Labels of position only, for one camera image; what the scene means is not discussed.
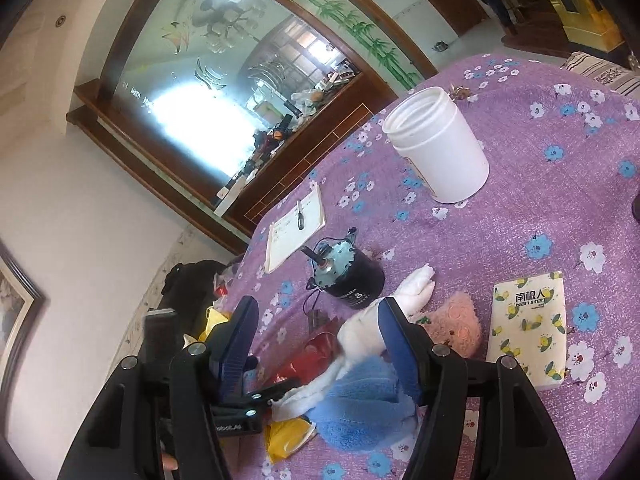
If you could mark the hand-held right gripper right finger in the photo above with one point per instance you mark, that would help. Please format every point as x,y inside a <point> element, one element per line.
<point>400,350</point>

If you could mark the red and white plastic bag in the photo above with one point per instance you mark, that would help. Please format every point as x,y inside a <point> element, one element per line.
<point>310,355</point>

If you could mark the framed painting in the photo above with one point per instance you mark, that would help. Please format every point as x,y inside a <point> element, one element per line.
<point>12,310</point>

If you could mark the small brown object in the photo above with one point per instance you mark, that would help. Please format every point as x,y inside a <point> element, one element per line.
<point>459,93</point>

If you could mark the striped cushion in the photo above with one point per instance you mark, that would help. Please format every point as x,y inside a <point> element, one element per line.
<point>605,72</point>

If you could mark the etched glass partition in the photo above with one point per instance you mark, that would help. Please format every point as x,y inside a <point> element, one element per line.
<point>200,85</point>

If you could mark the black carrying case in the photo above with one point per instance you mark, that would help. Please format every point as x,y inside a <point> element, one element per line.
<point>190,280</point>

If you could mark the person's left hand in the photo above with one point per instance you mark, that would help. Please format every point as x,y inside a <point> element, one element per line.
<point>170,462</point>

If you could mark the lemon print tissue packet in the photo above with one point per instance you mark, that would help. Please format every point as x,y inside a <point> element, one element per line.
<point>530,330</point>

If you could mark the white fluffy cloth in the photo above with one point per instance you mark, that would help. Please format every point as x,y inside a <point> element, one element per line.
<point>362,335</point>

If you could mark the wooden counter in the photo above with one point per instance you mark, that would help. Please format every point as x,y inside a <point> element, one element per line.
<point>310,155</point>

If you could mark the painted bamboo wall panel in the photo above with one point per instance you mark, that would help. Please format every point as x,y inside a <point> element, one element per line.
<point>360,25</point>

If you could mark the blue towel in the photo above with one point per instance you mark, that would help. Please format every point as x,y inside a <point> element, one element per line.
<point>360,410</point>

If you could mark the white plastic jar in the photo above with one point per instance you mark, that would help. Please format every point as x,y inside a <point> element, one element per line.
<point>440,155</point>

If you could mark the black pen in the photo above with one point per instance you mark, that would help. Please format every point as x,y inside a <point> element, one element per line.
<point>300,215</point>

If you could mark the black electric motor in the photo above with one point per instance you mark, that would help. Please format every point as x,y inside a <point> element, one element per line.
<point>355,275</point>

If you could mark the pink plush toy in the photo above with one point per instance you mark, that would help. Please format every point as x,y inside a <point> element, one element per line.
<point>457,322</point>

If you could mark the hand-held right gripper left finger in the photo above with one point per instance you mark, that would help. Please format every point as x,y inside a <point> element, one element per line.
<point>235,342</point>

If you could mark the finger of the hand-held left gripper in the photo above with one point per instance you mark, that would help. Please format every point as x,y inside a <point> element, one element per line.
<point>280,390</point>

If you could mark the clear bag of small items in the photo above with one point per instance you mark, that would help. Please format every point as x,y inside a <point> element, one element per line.
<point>224,280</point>

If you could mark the white notepad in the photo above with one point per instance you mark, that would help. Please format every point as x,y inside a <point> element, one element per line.
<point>295,230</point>

